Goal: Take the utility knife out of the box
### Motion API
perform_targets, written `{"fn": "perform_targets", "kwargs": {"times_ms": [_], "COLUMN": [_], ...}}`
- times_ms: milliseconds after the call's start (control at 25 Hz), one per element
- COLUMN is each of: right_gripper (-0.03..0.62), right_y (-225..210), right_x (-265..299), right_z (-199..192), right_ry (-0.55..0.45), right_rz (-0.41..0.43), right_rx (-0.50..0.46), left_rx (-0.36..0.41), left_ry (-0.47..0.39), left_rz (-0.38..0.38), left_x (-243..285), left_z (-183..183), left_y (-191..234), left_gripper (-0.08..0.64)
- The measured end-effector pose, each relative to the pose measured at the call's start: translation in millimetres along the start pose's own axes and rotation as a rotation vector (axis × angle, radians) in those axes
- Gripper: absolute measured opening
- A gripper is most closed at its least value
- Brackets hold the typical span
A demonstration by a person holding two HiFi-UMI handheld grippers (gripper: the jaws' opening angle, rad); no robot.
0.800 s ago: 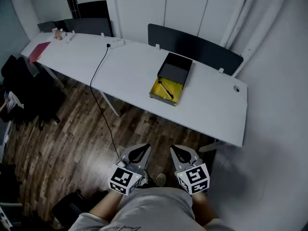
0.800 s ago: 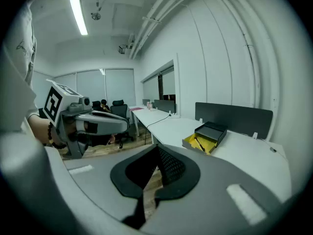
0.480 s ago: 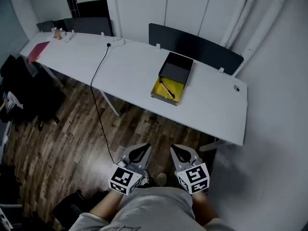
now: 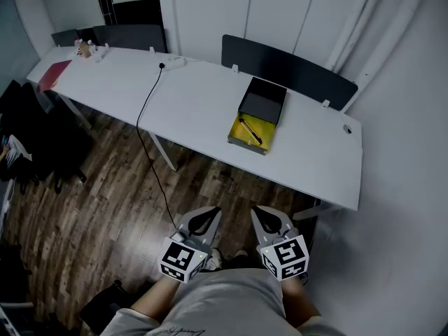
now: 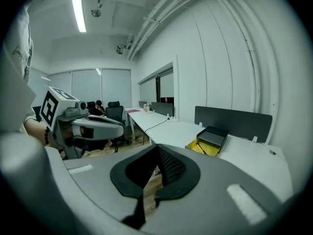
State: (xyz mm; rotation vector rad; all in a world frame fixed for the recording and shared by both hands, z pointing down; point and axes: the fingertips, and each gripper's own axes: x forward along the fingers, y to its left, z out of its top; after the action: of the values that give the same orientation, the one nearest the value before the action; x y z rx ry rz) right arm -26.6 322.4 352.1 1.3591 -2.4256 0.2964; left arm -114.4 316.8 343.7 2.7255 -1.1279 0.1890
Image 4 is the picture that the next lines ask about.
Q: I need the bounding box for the person's shoe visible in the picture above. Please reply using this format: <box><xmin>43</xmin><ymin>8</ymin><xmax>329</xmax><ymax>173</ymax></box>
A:
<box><xmin>205</xmin><ymin>247</ymin><xmax>224</xmax><ymax>271</ymax></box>

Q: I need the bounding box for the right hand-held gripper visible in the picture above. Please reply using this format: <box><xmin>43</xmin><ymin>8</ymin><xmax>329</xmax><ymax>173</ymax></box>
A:
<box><xmin>250</xmin><ymin>205</ymin><xmax>309</xmax><ymax>282</ymax></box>

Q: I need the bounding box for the black stool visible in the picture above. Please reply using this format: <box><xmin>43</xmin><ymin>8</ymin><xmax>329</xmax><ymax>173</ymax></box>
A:
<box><xmin>79</xmin><ymin>280</ymin><xmax>132</xmax><ymax>332</ymax></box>

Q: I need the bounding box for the white power strip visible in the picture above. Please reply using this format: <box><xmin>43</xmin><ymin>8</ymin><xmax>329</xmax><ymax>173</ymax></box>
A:
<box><xmin>159</xmin><ymin>56</ymin><xmax>186</xmax><ymax>71</ymax></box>

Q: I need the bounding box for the red folder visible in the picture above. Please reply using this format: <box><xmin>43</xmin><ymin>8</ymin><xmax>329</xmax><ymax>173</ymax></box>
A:
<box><xmin>36</xmin><ymin>59</ymin><xmax>73</xmax><ymax>93</ymax></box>

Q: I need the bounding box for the white desk leg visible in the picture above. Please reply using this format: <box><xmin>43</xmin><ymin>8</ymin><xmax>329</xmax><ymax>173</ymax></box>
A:
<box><xmin>57</xmin><ymin>92</ymin><xmax>93</xmax><ymax>131</ymax></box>
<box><xmin>148</xmin><ymin>133</ymin><xmax>179</xmax><ymax>173</ymax></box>
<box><xmin>292</xmin><ymin>201</ymin><xmax>342</xmax><ymax>222</ymax></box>

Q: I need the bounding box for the person's left forearm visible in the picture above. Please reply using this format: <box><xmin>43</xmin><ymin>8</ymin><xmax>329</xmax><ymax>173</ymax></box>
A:
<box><xmin>129</xmin><ymin>274</ymin><xmax>183</xmax><ymax>323</ymax></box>

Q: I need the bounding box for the person's grey t-shirt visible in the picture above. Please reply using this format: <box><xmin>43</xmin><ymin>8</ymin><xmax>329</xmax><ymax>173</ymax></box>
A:
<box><xmin>99</xmin><ymin>267</ymin><xmax>351</xmax><ymax>336</ymax></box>

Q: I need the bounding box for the long dark desk divider panel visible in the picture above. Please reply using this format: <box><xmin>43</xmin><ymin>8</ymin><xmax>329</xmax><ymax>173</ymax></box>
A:
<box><xmin>220</xmin><ymin>34</ymin><xmax>359</xmax><ymax>112</ymax></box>

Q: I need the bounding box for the person's right forearm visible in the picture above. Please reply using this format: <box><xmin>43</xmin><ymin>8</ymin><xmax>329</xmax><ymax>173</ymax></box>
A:
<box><xmin>281</xmin><ymin>274</ymin><xmax>321</xmax><ymax>328</ymax></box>

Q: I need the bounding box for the short dark desk divider panel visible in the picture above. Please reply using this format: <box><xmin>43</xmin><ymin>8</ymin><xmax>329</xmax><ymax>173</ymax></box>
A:
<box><xmin>91</xmin><ymin>24</ymin><xmax>168</xmax><ymax>54</ymax></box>

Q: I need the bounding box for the yellow black pen tool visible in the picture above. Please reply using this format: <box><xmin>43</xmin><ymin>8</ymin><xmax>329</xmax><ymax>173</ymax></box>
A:
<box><xmin>239</xmin><ymin>118</ymin><xmax>263</xmax><ymax>146</ymax></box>

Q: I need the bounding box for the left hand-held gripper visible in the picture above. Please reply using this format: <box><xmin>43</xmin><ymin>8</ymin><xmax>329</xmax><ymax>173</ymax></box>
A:
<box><xmin>160</xmin><ymin>206</ymin><xmax>224</xmax><ymax>285</ymax></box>

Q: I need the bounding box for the black power cable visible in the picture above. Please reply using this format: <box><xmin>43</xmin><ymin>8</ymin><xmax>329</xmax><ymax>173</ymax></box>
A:
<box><xmin>135</xmin><ymin>62</ymin><xmax>179</xmax><ymax>230</ymax></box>

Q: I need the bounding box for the black office chair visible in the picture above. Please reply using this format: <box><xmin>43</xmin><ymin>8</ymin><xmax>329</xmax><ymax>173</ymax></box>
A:
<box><xmin>0</xmin><ymin>78</ymin><xmax>92</xmax><ymax>195</ymax></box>

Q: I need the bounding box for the yellow and black box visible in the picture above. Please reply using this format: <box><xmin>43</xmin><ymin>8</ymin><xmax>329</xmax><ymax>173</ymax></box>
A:
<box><xmin>227</xmin><ymin>76</ymin><xmax>288</xmax><ymax>156</ymax></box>

